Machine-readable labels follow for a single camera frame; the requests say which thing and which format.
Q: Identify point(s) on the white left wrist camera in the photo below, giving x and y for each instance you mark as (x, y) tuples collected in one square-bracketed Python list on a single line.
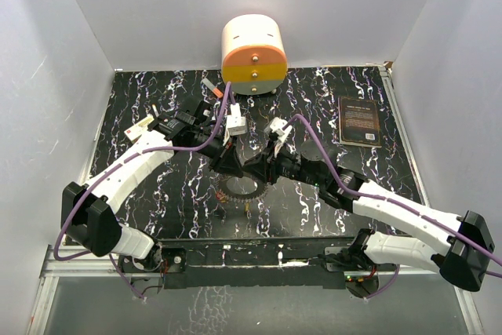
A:
[(236, 123)]

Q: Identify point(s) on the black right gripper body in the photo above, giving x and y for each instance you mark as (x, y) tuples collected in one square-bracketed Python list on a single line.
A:
[(288, 165)]

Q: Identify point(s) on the round three-drawer cabinet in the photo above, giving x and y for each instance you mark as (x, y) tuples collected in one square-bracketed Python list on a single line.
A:
[(253, 56)]

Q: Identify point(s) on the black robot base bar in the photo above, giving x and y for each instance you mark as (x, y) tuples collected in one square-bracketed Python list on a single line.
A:
[(249, 262)]

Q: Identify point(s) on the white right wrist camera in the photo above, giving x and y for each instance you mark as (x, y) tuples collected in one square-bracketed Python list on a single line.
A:
[(280, 127)]

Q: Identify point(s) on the pale green staples box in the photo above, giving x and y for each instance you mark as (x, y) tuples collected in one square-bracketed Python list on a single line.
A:
[(134, 132)]

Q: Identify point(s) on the orange capped glue pen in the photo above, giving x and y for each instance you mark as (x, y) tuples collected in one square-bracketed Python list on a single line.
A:
[(212, 88)]

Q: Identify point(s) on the aluminium frame rail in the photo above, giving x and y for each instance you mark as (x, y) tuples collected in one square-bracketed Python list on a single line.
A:
[(87, 297)]

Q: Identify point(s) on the black disc with keyrings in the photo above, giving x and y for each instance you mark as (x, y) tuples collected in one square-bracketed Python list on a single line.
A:
[(245, 189)]

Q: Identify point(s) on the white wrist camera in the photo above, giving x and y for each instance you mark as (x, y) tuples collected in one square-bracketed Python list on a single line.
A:
[(236, 123), (280, 127)]

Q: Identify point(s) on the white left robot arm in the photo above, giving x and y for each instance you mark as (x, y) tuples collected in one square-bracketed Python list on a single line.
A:
[(88, 210)]

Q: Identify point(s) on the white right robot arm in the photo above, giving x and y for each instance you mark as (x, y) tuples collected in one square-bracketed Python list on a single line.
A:
[(459, 248)]

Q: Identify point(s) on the dark brown book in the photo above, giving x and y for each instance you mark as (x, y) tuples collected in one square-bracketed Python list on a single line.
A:
[(359, 123)]

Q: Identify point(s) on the yellow capped marker pen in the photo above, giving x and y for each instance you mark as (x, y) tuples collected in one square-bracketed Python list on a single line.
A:
[(155, 110)]

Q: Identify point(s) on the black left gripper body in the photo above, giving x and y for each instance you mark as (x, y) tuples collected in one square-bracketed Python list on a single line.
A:
[(214, 149)]

